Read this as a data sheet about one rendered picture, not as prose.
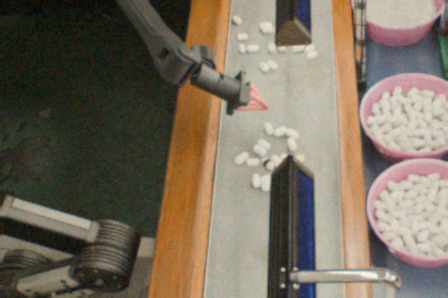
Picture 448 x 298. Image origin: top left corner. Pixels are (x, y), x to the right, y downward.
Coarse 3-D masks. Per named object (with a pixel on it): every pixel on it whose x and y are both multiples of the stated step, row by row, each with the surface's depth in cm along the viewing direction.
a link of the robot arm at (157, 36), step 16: (128, 0) 156; (144, 0) 158; (128, 16) 157; (144, 16) 154; (144, 32) 154; (160, 32) 152; (160, 48) 152; (176, 48) 150; (160, 64) 152; (176, 64) 150; (176, 80) 153
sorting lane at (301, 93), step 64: (256, 0) 201; (320, 0) 198; (256, 64) 184; (320, 64) 182; (256, 128) 170; (320, 128) 168; (256, 192) 158; (320, 192) 156; (256, 256) 147; (320, 256) 146
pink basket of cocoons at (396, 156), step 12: (384, 84) 173; (396, 84) 174; (408, 84) 174; (420, 84) 174; (432, 84) 172; (444, 84) 170; (372, 96) 172; (360, 108) 167; (384, 156) 168; (396, 156) 162; (408, 156) 159; (420, 156) 159; (432, 156) 160
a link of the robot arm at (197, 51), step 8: (184, 48) 151; (192, 48) 159; (200, 48) 160; (208, 48) 161; (184, 56) 150; (192, 56) 151; (200, 56) 158; (208, 56) 158; (192, 64) 153; (192, 72) 153; (168, 80) 154; (184, 80) 154
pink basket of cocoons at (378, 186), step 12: (396, 168) 155; (408, 168) 156; (420, 168) 157; (432, 168) 156; (444, 168) 155; (384, 180) 155; (396, 180) 157; (444, 180) 157; (372, 192) 152; (372, 204) 152; (372, 216) 150; (384, 240) 143; (396, 252) 146; (420, 264) 147; (432, 264) 146
